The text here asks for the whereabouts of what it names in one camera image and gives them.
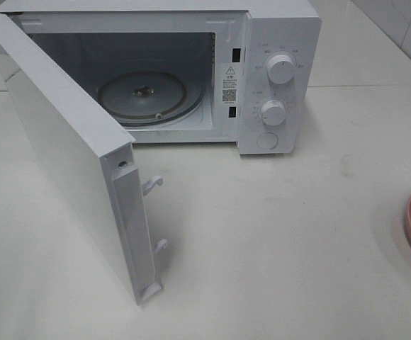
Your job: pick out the round white door button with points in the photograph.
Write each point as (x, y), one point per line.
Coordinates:
(267, 140)

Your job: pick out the white timer knob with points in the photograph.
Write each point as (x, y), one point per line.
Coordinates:
(273, 113)

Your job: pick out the white microwave door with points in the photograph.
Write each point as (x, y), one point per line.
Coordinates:
(86, 154)

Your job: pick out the glass microwave turntable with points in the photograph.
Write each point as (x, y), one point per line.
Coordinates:
(140, 99)

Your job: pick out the white warning label sticker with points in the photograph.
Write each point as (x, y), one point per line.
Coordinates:
(230, 79)

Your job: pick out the white microwave oven body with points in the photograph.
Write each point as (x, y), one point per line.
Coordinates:
(97, 41)

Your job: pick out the upper white power knob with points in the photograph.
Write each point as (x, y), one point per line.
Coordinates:
(280, 67)

